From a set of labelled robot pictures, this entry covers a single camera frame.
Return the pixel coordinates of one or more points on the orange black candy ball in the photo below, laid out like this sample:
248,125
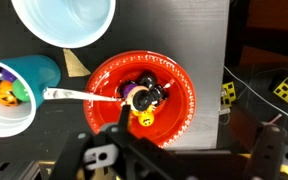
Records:
5,95

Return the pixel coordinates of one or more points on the yellow black tag cube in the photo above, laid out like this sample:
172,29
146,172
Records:
229,93
287,90

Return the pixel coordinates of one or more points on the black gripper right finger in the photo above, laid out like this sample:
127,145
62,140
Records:
267,153

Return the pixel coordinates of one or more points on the purple black candy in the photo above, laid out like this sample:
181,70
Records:
128,90

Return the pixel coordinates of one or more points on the red bowl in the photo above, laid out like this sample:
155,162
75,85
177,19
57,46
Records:
174,110

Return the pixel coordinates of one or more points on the small cardboard scrap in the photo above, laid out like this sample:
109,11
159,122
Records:
73,65

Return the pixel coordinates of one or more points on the green candy ball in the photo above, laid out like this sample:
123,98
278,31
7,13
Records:
21,91

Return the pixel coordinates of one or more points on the blue plastic cup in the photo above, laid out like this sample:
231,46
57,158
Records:
40,73
64,20

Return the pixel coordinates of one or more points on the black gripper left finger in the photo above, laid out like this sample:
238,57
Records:
130,150

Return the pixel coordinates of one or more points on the purple wrapped candy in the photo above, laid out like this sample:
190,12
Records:
8,75

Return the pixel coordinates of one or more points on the metal spoon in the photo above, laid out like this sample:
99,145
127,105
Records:
70,94

